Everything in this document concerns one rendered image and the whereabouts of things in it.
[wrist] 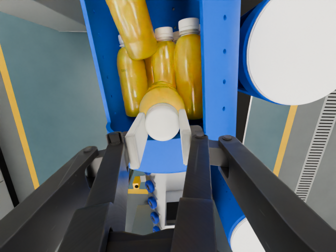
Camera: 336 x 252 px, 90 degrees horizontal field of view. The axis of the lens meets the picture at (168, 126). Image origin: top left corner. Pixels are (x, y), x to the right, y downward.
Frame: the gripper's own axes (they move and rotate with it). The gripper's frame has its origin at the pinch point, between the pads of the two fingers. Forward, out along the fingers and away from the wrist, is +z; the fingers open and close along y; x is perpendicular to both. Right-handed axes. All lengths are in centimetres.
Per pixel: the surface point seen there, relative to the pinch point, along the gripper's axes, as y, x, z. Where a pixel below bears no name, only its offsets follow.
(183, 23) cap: 4.5, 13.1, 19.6
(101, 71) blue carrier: -12.9, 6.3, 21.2
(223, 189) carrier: 21, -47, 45
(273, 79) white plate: 26.6, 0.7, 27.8
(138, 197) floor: -44, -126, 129
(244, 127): 59, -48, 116
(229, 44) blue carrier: 10.3, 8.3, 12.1
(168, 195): -3, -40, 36
